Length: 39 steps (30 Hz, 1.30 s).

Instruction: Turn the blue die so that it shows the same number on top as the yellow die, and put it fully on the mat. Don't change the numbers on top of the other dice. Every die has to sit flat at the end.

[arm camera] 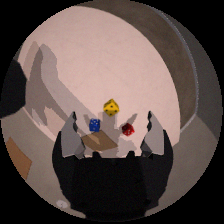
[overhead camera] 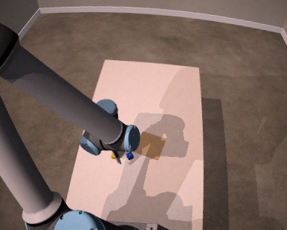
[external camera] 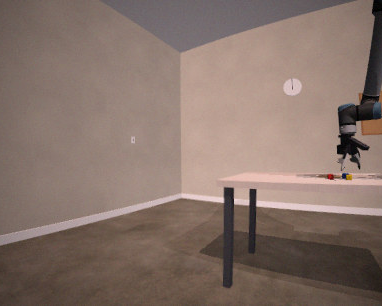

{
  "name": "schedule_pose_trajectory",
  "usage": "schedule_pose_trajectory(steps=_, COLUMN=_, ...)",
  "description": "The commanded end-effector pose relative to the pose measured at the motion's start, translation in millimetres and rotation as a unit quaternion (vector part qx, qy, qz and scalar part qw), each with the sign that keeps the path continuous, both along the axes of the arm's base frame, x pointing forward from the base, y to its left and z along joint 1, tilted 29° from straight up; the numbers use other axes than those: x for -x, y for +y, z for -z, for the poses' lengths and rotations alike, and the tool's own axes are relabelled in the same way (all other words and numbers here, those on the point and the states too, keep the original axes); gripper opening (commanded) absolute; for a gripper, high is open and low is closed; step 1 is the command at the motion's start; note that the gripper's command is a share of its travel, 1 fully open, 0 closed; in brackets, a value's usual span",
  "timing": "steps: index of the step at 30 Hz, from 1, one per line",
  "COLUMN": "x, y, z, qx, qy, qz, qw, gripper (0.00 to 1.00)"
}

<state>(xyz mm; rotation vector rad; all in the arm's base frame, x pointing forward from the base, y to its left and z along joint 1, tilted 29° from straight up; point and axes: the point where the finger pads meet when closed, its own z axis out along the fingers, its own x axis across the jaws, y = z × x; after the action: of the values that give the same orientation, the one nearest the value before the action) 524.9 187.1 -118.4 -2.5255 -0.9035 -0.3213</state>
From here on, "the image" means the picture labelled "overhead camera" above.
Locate blue die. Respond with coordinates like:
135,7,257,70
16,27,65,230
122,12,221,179
126,152,134,160

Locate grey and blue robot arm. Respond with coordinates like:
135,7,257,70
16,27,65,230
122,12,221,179
0,23,140,230

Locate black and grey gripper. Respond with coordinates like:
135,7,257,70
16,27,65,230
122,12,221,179
112,151,125,164

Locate brown square mat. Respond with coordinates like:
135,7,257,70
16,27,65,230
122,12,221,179
134,132,166,160

